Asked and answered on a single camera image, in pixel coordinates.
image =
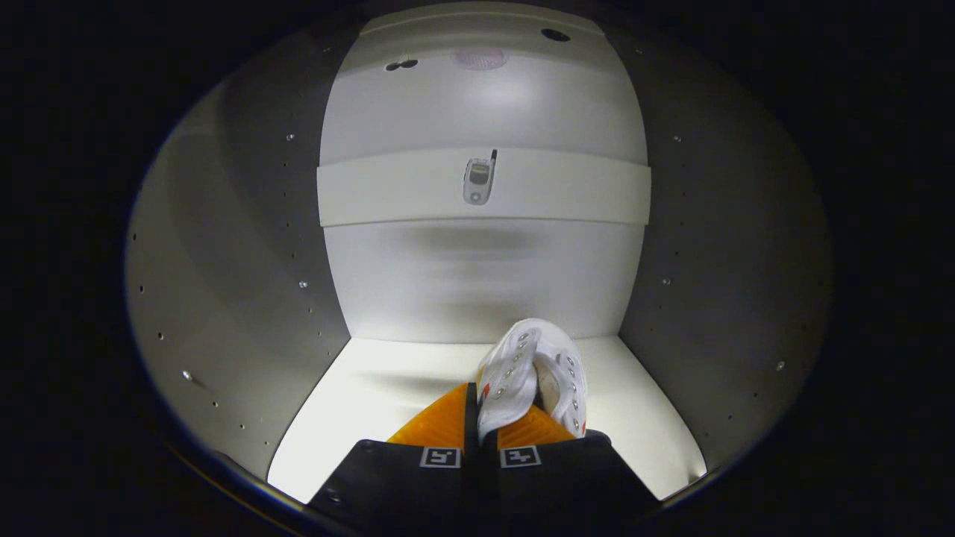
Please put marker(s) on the white cabinet shelf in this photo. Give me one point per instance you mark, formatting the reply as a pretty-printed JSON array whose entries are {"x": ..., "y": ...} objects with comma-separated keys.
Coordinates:
[{"x": 388, "y": 186}]

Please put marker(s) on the white canvas shoe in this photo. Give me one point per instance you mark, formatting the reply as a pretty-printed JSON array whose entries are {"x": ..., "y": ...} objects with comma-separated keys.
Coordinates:
[{"x": 522, "y": 365}]

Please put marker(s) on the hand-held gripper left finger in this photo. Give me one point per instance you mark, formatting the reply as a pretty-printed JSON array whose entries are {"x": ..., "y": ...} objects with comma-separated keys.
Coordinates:
[{"x": 395, "y": 492}]

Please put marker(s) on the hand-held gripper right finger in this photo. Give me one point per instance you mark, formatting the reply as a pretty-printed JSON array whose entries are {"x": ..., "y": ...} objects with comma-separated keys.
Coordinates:
[{"x": 567, "y": 485}]

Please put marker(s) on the dark grey shoe cabinet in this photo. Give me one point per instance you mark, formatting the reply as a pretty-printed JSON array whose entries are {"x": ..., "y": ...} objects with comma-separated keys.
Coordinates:
[{"x": 224, "y": 261}]

